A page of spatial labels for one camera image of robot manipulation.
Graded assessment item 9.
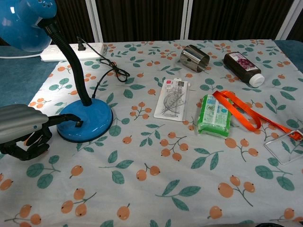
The dark brown juice bottle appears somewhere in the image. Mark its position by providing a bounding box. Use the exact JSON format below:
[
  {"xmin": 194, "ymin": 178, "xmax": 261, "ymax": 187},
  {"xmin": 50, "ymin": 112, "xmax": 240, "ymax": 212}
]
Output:
[{"xmin": 223, "ymin": 52, "xmax": 265, "ymax": 87}]

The green tissue pack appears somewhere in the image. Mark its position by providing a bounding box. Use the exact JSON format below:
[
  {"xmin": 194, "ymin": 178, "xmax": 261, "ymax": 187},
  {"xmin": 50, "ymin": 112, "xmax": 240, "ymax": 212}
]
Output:
[{"xmin": 196, "ymin": 94, "xmax": 232, "ymax": 138}]

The white power strip cord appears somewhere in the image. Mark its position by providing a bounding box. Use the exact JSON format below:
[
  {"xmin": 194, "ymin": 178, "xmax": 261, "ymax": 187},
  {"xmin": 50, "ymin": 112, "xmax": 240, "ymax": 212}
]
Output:
[{"xmin": 0, "ymin": 52, "xmax": 43, "ymax": 60}]

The ruler set in clear pack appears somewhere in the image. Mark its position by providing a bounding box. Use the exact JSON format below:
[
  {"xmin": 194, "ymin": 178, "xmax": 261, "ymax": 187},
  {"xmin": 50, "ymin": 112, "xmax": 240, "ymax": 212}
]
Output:
[{"xmin": 153, "ymin": 78, "xmax": 191, "ymax": 122}]

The black power cord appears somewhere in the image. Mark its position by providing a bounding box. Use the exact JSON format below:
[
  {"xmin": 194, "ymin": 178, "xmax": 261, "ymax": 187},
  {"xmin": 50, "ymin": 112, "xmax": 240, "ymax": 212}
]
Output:
[{"xmin": 77, "ymin": 36, "xmax": 131, "ymax": 99}]

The orange lanyard strap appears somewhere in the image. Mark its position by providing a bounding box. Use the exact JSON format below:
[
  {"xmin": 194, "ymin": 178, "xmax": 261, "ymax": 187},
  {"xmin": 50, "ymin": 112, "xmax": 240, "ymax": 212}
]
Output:
[{"xmin": 212, "ymin": 90, "xmax": 303, "ymax": 141}]

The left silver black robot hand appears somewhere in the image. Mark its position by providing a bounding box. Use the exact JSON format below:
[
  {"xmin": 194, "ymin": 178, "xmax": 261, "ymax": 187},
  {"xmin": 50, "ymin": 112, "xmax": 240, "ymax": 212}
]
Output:
[{"xmin": 0, "ymin": 104, "xmax": 81, "ymax": 161}]

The white power strip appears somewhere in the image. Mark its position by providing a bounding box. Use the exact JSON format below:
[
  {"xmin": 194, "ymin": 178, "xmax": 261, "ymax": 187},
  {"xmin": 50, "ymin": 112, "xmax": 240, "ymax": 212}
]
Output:
[{"xmin": 40, "ymin": 42, "xmax": 108, "ymax": 62}]

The clear plastic badge holder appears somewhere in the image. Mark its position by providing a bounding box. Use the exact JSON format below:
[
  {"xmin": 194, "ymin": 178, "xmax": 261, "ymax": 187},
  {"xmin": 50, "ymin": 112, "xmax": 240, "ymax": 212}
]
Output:
[{"xmin": 264, "ymin": 129, "xmax": 303, "ymax": 165}]

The shiny metal cylinder cup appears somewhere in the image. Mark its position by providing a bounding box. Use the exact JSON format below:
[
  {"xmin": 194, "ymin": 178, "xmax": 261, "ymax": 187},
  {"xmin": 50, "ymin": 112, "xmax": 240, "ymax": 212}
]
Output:
[{"xmin": 179, "ymin": 44, "xmax": 210, "ymax": 74}]

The blue desk lamp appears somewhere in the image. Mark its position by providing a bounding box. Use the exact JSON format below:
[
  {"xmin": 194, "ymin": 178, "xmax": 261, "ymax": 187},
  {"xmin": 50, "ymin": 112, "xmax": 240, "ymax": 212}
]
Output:
[{"xmin": 0, "ymin": 0, "xmax": 114, "ymax": 143}]

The floral fruit print tablecloth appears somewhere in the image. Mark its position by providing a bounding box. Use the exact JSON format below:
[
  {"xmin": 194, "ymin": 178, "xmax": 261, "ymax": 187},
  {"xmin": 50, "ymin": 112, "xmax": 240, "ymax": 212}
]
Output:
[{"xmin": 0, "ymin": 39, "xmax": 303, "ymax": 227}]

